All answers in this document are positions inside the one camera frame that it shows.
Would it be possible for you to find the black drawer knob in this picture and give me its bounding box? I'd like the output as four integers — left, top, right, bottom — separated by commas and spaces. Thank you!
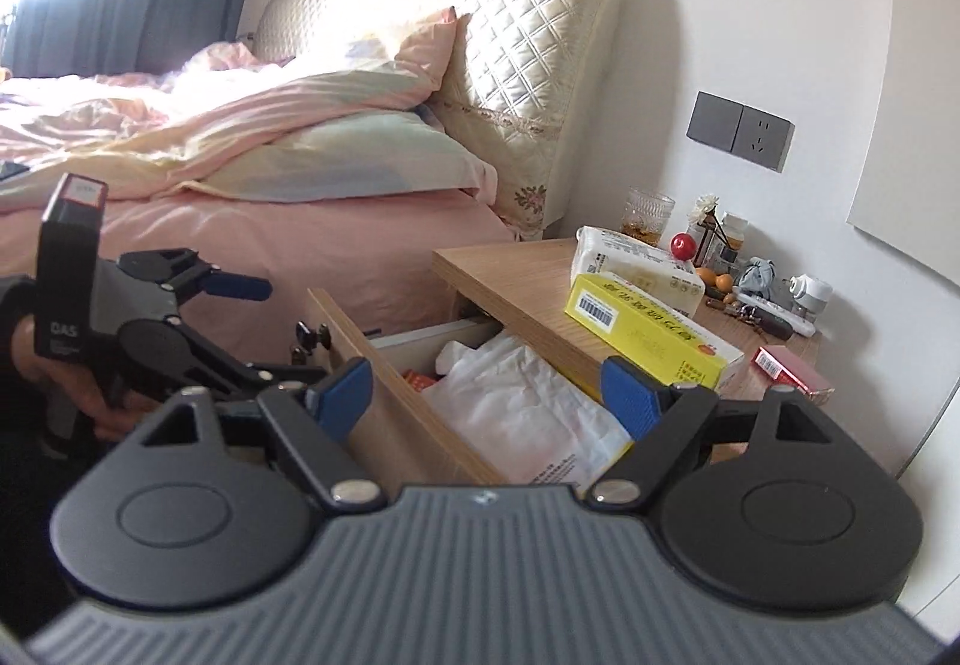
290, 321, 332, 366

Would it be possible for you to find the yellow medicine box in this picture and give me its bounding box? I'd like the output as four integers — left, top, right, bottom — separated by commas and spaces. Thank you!
565, 273, 745, 390

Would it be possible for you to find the wooden drawer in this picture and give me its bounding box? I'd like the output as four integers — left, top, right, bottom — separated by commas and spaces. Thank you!
305, 285, 640, 490

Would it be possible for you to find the person's left hand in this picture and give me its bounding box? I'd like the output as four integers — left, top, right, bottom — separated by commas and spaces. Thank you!
10, 316, 160, 443

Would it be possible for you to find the white plastic bag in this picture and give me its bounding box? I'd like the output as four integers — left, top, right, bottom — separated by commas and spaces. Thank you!
423, 330, 633, 493

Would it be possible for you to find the red flat box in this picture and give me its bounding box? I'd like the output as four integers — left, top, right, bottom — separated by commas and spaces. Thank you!
752, 345, 835, 404

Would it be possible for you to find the white tissue pack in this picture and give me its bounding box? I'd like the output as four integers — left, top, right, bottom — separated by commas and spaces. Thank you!
569, 227, 704, 317

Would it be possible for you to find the orange fruit ornament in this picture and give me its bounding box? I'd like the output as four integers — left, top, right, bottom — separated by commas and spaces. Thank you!
697, 267, 734, 293

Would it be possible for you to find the grey plush toy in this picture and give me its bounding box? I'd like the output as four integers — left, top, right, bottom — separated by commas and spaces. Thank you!
737, 257, 776, 300

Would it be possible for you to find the red apple ornament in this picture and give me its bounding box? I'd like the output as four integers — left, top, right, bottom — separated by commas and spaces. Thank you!
669, 233, 698, 261

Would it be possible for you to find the white flower diffuser bottle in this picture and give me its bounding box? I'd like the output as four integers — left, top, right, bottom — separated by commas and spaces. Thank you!
686, 194, 737, 273

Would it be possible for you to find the pink bed sheet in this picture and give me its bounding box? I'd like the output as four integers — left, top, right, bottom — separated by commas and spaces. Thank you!
99, 189, 514, 362

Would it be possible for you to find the wooden nightstand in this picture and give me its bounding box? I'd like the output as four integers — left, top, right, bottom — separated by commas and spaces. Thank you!
429, 236, 835, 412

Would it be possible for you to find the white round device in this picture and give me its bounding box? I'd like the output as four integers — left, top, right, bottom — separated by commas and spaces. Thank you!
784, 273, 835, 324

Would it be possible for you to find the glass jar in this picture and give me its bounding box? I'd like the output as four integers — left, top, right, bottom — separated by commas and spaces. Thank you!
620, 188, 675, 246

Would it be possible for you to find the white pill bottle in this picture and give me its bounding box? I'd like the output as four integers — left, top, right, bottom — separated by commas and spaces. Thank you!
721, 212, 748, 262

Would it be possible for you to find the pastel striped pillow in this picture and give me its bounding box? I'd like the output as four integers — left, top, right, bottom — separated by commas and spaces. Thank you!
184, 111, 498, 204

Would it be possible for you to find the white cabinet door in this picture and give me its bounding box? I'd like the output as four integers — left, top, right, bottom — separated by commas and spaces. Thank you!
848, 0, 960, 282

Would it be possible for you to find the pink pillow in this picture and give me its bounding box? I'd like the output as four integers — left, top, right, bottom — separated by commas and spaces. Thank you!
340, 5, 461, 112

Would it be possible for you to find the cream quilted headboard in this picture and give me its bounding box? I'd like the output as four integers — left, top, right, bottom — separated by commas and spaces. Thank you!
252, 0, 622, 239

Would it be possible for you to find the grey wall socket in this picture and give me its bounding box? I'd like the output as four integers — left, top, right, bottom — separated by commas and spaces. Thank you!
686, 90, 794, 171

